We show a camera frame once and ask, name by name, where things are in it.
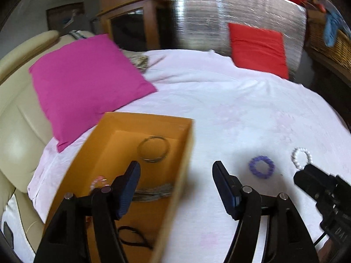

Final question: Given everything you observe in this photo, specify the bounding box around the silver watch bracelet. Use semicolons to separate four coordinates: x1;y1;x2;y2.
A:
133;183;175;203

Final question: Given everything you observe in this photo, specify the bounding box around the clear pink crystal bracelet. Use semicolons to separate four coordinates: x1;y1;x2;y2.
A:
89;175;108;191

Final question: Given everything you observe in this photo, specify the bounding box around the white bead bracelet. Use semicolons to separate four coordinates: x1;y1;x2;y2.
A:
291;147;314;171

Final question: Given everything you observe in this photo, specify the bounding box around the purple bead bracelet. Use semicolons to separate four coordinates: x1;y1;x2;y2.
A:
248;155;276;179

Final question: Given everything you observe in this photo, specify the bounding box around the silver bangle ring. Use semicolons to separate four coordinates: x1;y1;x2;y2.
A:
136;135;171;163

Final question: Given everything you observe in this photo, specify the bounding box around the thin black hair elastic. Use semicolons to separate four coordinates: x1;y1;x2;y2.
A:
117;226;154;250

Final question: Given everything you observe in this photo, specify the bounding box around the orange cardboard box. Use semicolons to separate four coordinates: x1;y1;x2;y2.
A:
34;113;193;262

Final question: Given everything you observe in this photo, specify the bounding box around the pink white blanket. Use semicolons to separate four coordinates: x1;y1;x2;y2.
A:
26;49;351;263

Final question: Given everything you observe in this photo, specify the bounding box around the beige leather sofa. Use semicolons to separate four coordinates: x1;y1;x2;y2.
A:
1;30;93;262

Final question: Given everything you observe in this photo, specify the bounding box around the magenta pillow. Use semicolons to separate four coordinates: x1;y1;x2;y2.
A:
29;34;156;152

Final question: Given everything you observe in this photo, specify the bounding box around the wicker basket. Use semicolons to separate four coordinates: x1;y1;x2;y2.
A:
305;18;351;72

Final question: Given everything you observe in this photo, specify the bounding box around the floral patterned cushion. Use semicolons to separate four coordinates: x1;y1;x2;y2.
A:
121;49;149;73

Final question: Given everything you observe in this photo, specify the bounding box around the red pillow on bed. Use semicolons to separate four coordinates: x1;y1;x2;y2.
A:
228;23;289;80

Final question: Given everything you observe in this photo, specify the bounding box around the blue cloth in basket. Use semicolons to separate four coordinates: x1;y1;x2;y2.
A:
324;12;342;48

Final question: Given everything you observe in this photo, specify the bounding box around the wooden cabinet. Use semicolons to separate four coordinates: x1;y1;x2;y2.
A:
97;0;173;52

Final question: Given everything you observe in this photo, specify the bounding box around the silver foil insulation panel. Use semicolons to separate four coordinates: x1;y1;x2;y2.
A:
170;0;307;80

